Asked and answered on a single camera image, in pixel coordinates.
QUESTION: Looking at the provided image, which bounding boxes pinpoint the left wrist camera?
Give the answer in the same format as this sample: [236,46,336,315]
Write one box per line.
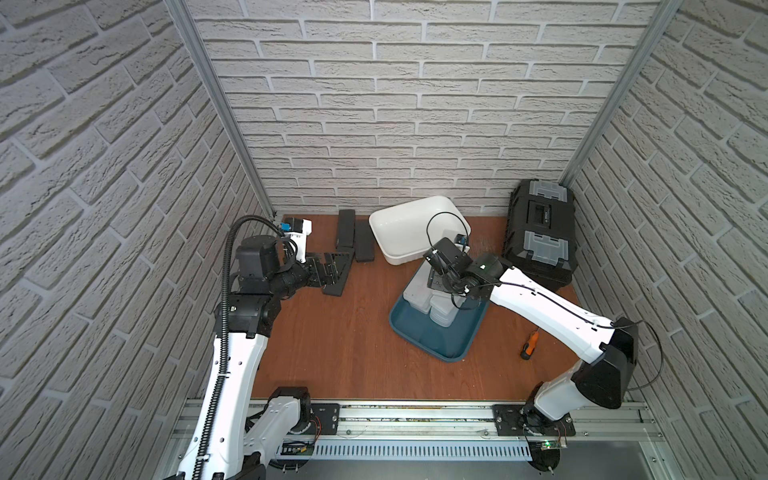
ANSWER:
[280,217,312,263]

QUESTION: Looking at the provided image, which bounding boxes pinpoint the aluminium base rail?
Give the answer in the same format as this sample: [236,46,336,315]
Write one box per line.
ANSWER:
[173,398,649,445]

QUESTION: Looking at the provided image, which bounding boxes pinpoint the white plastic tray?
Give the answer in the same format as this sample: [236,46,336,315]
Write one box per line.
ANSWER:
[369,196,471,266]

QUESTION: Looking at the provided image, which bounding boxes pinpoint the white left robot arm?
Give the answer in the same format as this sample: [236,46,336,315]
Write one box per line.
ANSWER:
[173,243,351,479]

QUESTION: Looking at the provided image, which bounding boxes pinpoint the black pencil case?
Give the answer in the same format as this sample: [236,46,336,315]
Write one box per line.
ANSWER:
[336,209,356,251]
[354,219,375,263]
[322,252,354,297]

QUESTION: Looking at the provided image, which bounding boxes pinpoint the clear pencil case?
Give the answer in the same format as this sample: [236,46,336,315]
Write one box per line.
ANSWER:
[429,295,461,328]
[403,261,436,314]

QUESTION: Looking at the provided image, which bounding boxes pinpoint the teal plastic tray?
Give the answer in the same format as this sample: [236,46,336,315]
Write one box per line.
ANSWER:
[389,269,488,362]

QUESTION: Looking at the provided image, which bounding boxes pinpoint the black plastic toolbox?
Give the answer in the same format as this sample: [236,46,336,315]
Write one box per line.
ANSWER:
[502,180,578,292]

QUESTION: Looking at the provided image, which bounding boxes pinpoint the orange handled screwdriver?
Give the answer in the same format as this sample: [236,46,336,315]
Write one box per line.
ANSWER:
[520,329,539,360]

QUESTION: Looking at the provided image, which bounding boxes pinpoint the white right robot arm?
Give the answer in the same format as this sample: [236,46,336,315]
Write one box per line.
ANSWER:
[424,238,638,429]

